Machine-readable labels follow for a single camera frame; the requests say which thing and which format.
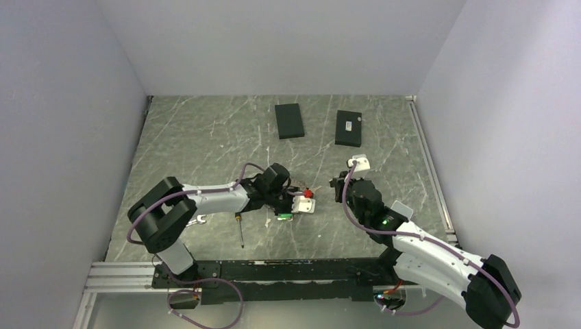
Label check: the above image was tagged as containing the numbered metal key ring disc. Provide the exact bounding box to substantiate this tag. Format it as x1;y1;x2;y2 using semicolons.
290;178;311;191

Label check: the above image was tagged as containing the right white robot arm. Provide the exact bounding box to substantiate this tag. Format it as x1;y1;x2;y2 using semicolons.
329;171;522;328

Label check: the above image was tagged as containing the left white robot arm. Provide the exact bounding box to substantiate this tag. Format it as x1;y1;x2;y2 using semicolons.
127;163;311;288

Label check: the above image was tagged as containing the clear plastic card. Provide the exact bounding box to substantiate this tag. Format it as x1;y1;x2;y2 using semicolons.
391;200;414;220

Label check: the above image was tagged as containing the black yellow screwdriver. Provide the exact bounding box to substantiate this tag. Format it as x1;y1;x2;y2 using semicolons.
234;212;245;249

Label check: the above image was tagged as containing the black box with label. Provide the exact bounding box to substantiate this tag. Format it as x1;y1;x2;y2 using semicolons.
334;110;362;147

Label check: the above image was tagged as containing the plain black box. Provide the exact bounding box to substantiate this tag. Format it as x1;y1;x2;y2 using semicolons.
275;103;305;140

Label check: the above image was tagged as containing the lower silver wrench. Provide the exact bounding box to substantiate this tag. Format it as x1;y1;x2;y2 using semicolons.
186;215;207;227

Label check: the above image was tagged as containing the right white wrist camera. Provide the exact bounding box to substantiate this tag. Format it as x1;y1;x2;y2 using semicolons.
347;154;370;180

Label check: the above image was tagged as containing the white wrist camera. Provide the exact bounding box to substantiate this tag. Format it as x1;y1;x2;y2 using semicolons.
347;154;370;180
291;188;316;214

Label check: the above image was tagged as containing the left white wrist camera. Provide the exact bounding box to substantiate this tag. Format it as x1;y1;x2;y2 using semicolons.
291;188;316;214

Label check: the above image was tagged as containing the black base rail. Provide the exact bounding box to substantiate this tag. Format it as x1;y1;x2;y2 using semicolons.
151;257;399;305

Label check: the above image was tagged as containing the aluminium frame rail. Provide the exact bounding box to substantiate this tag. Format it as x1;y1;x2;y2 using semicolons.
73;262;155;328

